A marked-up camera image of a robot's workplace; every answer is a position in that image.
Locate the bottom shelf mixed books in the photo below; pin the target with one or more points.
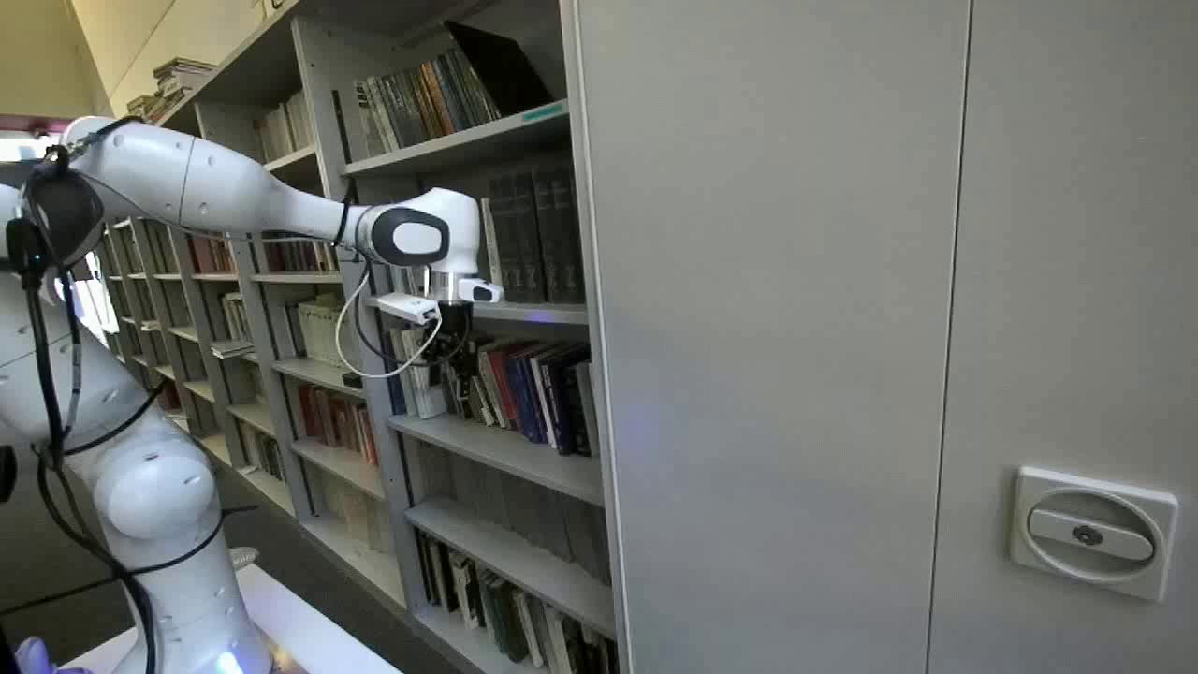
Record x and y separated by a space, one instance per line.
540 599

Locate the grey cabinet side panel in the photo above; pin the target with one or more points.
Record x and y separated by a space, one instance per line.
851 268

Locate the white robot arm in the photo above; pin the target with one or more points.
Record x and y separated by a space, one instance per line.
96 427

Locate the round cabinet lock handle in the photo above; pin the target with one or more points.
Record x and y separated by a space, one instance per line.
1113 538

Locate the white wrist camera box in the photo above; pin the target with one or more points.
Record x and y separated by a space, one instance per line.
410 309

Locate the colourful books middle shelf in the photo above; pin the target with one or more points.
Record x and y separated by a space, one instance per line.
514 382

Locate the row of dark books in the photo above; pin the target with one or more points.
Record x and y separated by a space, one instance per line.
532 211

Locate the grey books lower shelf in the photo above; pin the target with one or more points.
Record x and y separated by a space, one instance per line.
535 515

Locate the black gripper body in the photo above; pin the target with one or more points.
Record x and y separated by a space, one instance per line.
455 339

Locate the left grey bookshelf unit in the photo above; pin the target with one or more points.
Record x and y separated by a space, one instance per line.
252 327

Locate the grey metal bookshelf unit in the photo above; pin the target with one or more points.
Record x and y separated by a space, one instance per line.
444 96

